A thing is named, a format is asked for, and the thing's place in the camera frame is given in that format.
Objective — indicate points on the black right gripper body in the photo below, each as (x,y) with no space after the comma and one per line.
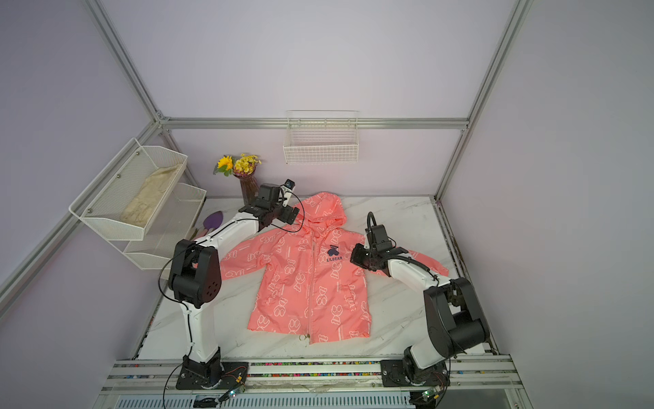
(364,257)

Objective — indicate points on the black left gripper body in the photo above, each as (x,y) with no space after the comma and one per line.
(283,213)

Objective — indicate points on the pink printed hooded jacket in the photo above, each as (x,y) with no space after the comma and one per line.
(309,286)

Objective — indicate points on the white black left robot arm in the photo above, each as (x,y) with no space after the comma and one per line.
(195,280)

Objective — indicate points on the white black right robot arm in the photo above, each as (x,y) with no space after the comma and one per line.
(455,320)

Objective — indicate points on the dark glass vase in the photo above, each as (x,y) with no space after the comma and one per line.
(249,188)

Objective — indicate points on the yellow flower bouquet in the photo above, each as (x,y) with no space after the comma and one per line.
(243,166)

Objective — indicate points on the beige cloth in shelf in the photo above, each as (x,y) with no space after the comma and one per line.
(140,210)

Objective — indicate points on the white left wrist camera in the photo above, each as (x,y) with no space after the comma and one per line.
(287,191)

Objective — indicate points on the pink handled garden tool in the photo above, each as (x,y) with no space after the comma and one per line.
(200,233)

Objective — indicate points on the white wire wall basket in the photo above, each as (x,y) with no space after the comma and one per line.
(321,137)

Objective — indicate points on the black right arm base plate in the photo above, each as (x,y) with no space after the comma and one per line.
(403,373)

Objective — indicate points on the white two-tier wire shelf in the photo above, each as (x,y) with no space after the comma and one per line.
(101,204)

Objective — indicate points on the aluminium front rail frame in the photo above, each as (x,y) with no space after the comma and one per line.
(486,381)

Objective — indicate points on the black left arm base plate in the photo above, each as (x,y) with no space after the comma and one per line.
(217,376)

